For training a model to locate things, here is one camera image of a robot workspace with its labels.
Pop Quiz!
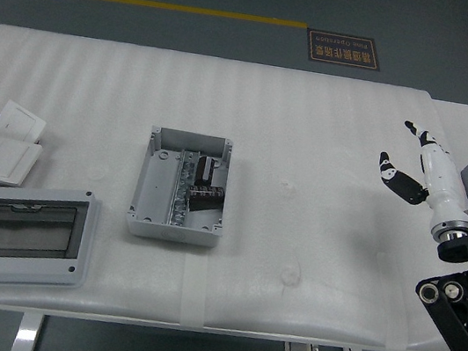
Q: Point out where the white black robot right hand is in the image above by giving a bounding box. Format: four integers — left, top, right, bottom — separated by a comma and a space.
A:
369, 116, 468, 238

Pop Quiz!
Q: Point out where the black cylindrical battery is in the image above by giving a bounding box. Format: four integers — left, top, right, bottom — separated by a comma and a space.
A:
193, 155, 219, 191
185, 180, 228, 217

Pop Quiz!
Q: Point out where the open grey junction box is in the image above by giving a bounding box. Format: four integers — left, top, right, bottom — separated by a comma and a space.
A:
122, 122, 240, 251

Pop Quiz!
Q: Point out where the black floor sign orange text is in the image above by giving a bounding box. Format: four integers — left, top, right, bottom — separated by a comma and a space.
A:
302, 28, 385, 73

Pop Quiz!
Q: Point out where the white foam mat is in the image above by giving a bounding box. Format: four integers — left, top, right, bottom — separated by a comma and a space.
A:
0, 22, 468, 351

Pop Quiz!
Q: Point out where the grey cover with clear window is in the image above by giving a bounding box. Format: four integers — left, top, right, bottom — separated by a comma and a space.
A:
0, 177, 105, 305

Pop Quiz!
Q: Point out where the metal mounting rail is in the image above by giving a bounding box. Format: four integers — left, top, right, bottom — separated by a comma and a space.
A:
163, 147, 202, 228

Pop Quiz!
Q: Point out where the white wall switch panel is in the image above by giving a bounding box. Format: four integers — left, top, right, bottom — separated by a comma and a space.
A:
0, 136, 44, 191
0, 98, 50, 145

